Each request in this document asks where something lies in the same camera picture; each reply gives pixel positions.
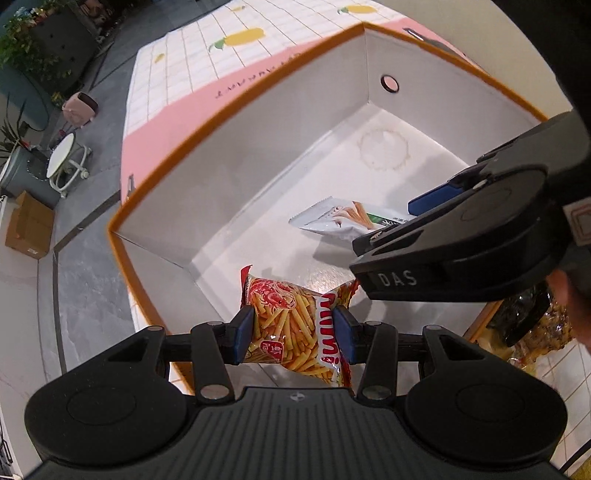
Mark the white round stool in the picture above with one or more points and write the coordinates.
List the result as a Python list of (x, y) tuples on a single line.
[(67, 163)]

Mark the clear caramel nut bag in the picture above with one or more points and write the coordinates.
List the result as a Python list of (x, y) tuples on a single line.
[(552, 332)]

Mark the brown cardboard carton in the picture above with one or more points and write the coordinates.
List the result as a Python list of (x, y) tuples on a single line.
[(30, 227)]

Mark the dark drawer cabinet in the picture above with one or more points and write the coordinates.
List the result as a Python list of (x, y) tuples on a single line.
[(62, 35)]

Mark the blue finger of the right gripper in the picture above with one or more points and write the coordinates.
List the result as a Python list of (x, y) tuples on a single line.
[(433, 198)]

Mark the orange cardboard box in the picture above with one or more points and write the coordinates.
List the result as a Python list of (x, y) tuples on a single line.
[(212, 181)]

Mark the white breadstick snack bag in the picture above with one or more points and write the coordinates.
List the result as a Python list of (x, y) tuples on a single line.
[(346, 219)]

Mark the black green nut bag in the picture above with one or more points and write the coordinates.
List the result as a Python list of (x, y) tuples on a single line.
[(525, 312)]

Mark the red Mimi fries bag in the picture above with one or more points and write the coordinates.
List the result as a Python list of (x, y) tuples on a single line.
[(294, 327)]

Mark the lemon pattern tablecloth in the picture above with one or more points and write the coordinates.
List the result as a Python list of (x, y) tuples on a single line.
[(424, 402)]

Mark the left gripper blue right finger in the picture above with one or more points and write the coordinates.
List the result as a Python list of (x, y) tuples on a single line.
[(345, 332)]

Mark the grey plant pot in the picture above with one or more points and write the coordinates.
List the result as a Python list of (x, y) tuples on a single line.
[(25, 171)]

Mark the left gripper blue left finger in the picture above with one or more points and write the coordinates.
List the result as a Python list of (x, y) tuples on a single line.
[(242, 325)]

